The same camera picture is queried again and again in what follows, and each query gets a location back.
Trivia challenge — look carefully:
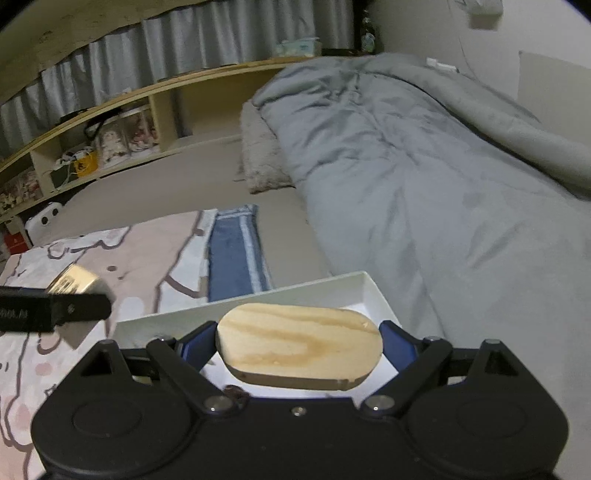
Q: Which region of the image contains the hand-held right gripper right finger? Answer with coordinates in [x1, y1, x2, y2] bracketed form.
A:
[360, 320, 529, 414]

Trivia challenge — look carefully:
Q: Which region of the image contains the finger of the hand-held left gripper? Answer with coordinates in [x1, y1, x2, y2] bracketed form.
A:
[48, 292, 112, 326]

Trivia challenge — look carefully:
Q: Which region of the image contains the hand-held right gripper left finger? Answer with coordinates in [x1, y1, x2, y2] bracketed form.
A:
[69, 320, 238, 416]

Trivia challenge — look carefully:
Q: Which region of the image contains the small gold card box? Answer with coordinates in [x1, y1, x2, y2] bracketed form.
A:
[46, 263, 114, 349]

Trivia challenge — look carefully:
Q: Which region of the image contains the oval wooden box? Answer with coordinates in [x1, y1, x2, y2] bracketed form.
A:
[215, 303, 383, 392]

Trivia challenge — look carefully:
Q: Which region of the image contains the white cardboard box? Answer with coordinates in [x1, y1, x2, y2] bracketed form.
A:
[113, 271, 402, 398]

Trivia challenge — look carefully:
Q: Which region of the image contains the red box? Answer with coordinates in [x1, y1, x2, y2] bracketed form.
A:
[2, 231, 31, 254]

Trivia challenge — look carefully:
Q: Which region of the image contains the cartoon printed blanket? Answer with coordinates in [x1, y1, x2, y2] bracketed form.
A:
[0, 209, 220, 480]

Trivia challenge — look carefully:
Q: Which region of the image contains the white appliance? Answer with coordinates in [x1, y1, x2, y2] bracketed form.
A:
[24, 202, 63, 247]

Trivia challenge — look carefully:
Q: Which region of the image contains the blue towel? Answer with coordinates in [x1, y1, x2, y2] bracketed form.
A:
[203, 204, 273, 303]

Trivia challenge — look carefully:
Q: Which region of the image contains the boxed doll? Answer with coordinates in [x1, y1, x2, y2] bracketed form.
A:
[0, 168, 40, 210]
[127, 108, 162, 153]
[95, 120, 132, 164]

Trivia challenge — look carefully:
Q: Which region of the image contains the dark storage box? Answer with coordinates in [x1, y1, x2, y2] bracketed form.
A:
[48, 166, 77, 190]

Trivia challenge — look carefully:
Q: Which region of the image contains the yellow bag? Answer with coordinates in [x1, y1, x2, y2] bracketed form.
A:
[74, 152, 100, 178]

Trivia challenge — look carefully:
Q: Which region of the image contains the grey duvet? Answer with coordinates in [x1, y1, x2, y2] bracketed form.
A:
[252, 52, 591, 416]

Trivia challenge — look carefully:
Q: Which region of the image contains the fluffy beige pillow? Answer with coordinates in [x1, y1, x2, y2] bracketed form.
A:
[235, 99, 296, 193]

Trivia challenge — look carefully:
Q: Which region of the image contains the wooden headboard shelf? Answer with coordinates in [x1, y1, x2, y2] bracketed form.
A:
[0, 58, 319, 222]

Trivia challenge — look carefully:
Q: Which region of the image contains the white charger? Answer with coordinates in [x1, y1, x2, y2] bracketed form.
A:
[426, 58, 460, 75]

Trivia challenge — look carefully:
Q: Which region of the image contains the grey curtain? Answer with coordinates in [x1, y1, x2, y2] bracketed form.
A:
[0, 0, 356, 158]

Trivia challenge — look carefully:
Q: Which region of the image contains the tissue pack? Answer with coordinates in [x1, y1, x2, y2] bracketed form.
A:
[274, 37, 322, 58]

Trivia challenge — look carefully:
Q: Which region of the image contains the dark hanging ornament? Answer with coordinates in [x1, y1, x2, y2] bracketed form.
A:
[360, 14, 386, 51]

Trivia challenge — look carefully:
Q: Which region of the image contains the white wall fixture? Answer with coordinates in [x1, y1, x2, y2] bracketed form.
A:
[457, 0, 504, 31]

